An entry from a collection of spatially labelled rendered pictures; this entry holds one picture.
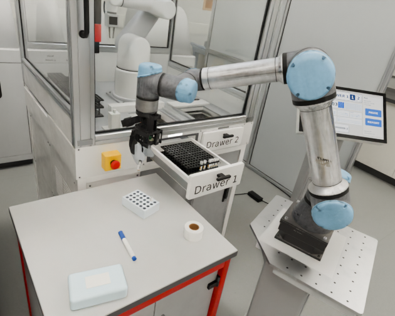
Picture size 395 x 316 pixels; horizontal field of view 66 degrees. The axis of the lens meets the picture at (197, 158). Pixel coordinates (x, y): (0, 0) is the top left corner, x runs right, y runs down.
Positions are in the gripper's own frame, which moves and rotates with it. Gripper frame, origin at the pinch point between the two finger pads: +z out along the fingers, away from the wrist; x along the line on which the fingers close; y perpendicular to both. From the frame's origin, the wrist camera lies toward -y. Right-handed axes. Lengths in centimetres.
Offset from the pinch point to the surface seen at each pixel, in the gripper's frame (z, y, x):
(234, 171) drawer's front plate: 7.1, 23.2, 34.6
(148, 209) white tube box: 17.9, 8.3, -0.8
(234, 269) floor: 97, 23, 72
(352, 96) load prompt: -20, 44, 126
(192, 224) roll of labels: 17.4, 25.4, 4.2
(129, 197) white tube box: 17.6, -1.8, -1.4
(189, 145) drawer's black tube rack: 7.2, -4.5, 38.4
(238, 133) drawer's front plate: 7, 2, 76
